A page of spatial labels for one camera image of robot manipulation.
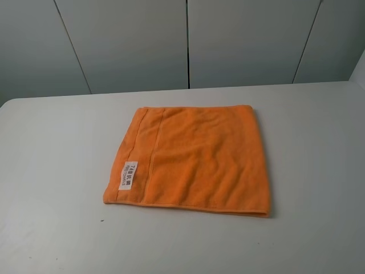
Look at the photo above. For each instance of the orange microfiber towel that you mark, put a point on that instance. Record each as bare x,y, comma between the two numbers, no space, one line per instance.
208,159

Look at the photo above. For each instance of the white towel label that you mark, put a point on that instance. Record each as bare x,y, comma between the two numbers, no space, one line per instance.
127,175

